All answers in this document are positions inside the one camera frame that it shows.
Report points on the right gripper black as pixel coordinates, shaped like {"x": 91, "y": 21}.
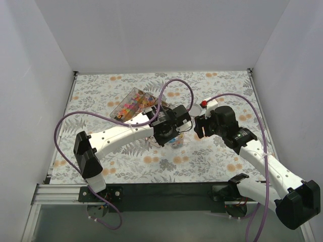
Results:
{"x": 202, "y": 126}

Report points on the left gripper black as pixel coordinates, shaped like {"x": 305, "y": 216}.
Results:
{"x": 180, "y": 116}

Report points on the clear glass jar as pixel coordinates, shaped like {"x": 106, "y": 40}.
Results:
{"x": 177, "y": 142}

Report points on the clear compartment candy box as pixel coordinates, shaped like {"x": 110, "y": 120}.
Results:
{"x": 134, "y": 103}

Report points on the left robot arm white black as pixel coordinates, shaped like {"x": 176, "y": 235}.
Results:
{"x": 90, "y": 149}

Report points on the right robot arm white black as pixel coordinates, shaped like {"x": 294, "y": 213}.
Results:
{"x": 294, "y": 200}

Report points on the floral table mat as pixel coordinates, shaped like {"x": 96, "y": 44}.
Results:
{"x": 142, "y": 161}

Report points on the round metal jar lid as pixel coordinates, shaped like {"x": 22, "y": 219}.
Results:
{"x": 195, "y": 110}

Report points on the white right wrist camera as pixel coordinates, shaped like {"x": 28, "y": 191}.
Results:
{"x": 208, "y": 105}

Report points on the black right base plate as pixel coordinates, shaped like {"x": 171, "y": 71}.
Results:
{"x": 233, "y": 203}

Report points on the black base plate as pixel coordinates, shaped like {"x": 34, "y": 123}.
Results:
{"x": 233, "y": 203}
{"x": 113, "y": 194}

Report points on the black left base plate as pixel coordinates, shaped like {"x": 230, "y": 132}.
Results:
{"x": 113, "y": 194}

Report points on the aluminium frame rail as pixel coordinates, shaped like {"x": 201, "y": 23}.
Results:
{"x": 51, "y": 195}

